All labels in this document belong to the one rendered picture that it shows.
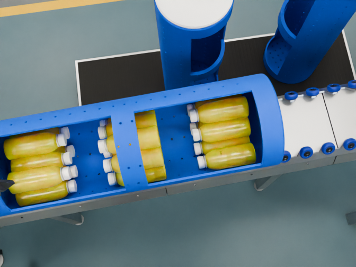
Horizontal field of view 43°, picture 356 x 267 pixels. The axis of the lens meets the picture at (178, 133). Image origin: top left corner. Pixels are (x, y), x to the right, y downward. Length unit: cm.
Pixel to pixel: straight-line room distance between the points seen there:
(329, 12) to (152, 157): 92
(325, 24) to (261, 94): 70
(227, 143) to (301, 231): 115
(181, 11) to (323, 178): 135
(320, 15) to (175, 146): 78
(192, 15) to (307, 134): 57
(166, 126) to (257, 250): 114
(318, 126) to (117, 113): 71
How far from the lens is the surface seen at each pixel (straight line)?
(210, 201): 245
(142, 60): 251
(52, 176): 138
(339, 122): 166
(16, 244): 259
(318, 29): 197
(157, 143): 131
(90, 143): 154
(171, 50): 179
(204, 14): 161
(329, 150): 158
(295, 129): 161
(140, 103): 130
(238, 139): 146
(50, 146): 141
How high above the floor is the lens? 243
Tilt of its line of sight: 75 degrees down
